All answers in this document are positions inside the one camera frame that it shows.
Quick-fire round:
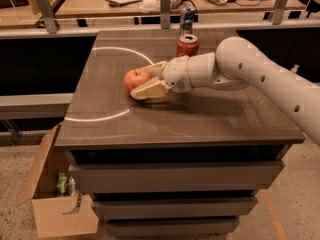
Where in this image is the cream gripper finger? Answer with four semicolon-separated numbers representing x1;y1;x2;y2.
130;77;171;100
144;61;167;79

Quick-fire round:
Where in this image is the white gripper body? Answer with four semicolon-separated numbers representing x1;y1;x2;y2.
162;56;192;93

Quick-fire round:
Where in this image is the red apple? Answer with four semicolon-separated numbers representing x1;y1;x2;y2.
123;68;151;93

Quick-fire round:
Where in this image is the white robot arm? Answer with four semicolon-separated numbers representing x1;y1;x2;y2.
130;36;320;144

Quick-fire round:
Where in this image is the red Coca-Cola can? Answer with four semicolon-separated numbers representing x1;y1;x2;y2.
177;34;199;56

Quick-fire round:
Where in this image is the blue silver energy drink can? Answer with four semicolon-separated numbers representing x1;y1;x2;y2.
180;6;195;35

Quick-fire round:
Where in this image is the white bowl on desk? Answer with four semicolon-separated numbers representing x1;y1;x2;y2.
138;0;159;13

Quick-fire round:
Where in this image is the grey drawer cabinet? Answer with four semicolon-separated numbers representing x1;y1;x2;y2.
55;30;304;237

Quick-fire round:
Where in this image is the clear plastic bottle in box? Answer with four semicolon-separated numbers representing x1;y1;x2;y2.
68;176;76;196

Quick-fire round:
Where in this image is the green snack bag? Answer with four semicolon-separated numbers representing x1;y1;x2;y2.
56;171;68;196

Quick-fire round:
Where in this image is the open cardboard box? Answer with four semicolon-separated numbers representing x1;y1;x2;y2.
15;125;99;239

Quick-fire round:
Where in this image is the metal bracket middle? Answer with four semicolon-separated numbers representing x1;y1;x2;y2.
160;0;170;29

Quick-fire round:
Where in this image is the metal bracket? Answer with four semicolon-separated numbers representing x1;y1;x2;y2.
36;0;58;34
271;0;288;25
160;0;170;29

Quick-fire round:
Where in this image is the metal bracket left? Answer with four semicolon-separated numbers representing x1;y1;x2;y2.
36;0;58;34

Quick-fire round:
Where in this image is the metal bracket right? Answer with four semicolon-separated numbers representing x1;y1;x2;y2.
271;0;288;25

